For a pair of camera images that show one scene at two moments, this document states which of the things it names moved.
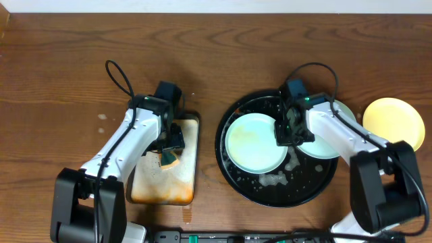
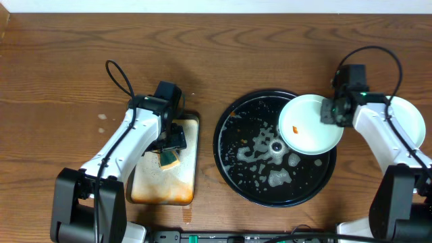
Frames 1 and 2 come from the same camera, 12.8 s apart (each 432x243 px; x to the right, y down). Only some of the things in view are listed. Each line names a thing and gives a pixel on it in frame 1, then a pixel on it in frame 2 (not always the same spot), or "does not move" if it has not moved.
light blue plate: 251,144 to 409,119
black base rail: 237,237 does not move
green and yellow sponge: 168,160 does not move
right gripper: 289,136 to 328,111
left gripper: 173,142 does not move
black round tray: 299,179 does not move
